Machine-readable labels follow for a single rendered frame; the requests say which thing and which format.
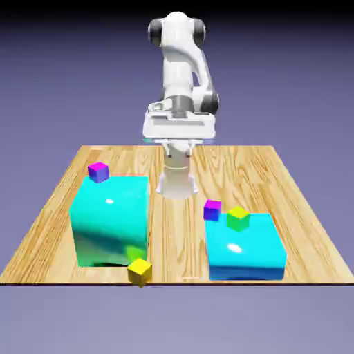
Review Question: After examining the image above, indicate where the small green cube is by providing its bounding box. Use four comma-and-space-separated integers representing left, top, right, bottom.
225, 205, 252, 233

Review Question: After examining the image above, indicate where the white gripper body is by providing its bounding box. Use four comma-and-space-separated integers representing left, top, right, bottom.
142, 109, 217, 145

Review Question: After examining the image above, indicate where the large flat cyan box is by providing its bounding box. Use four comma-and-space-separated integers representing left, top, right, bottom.
204, 212, 288, 282

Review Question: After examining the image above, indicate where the large tall turquoise box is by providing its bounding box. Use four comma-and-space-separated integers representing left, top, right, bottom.
68, 174, 151, 268

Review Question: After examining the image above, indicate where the small purple cube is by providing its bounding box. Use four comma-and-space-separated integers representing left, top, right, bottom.
87, 161, 111, 184
203, 198, 223, 223

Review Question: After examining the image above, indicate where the small yellow cube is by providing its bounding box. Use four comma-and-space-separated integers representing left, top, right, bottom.
127, 257, 153, 288

